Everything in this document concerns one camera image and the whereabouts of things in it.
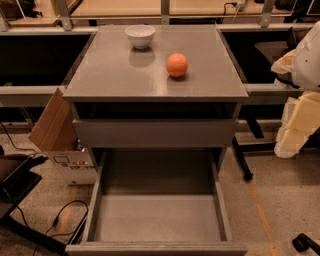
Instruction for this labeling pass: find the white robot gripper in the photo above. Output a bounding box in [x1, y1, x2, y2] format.
[274, 91, 320, 158]

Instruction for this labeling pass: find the grey drawer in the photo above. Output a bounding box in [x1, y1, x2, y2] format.
[73, 119, 237, 148]
[66, 150, 248, 256]

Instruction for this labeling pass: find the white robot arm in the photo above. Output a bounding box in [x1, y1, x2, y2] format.
[271, 22, 320, 158]

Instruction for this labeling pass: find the grey drawer cabinet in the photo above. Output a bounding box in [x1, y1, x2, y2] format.
[64, 25, 248, 164]

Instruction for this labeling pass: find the grey top drawer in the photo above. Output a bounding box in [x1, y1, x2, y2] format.
[73, 119, 237, 148]

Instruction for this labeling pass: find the orange fruit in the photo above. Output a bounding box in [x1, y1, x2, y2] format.
[166, 53, 188, 78]

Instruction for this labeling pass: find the white ceramic bowl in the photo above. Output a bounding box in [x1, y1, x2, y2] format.
[125, 25, 156, 49]

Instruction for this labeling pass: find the cardboard box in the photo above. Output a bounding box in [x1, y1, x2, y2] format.
[29, 89, 96, 185]

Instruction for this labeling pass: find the black equipment stand left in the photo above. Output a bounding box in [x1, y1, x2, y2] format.
[0, 145, 88, 256]

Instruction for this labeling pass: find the black table leg frame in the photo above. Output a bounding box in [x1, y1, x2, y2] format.
[232, 115, 275, 181]

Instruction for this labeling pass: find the black cable on floor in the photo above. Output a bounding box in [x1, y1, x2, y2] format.
[0, 121, 90, 256]

